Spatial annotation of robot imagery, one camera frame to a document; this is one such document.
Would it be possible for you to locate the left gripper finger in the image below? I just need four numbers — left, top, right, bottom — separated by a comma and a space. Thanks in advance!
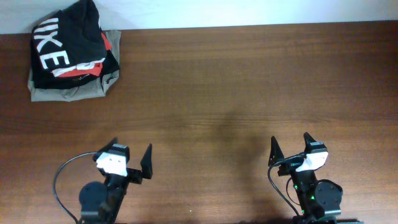
140, 144, 153, 179
93, 138, 118, 161

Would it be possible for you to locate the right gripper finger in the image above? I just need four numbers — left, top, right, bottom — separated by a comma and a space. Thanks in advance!
268, 136, 285, 167
303, 132, 316, 153

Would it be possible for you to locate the dark green t-shirt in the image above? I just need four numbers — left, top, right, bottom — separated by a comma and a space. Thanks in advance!
32, 0, 107, 72

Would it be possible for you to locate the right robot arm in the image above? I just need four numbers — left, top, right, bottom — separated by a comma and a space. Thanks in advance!
267, 132, 360, 224

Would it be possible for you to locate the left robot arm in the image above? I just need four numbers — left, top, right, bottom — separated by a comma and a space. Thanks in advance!
78, 138, 153, 224

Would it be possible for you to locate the grey folded garment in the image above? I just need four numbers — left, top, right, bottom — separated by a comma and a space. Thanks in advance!
27, 30, 121, 102

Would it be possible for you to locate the red folded garment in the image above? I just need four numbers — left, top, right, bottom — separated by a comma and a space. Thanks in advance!
57, 32, 113, 78

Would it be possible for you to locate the white folded garment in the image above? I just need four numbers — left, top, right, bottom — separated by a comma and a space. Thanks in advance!
51, 57, 106, 78

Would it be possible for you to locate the black folded garment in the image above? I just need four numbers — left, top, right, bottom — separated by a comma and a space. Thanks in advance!
30, 34, 120, 90

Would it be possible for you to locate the right black cable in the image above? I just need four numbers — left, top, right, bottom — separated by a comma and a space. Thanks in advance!
267, 152, 307, 218

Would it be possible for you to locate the black cable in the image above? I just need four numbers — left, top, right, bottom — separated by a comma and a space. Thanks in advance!
52, 151, 98, 224
267, 152, 307, 218

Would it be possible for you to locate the left black cable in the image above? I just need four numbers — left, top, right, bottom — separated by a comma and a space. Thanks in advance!
52, 151, 98, 224

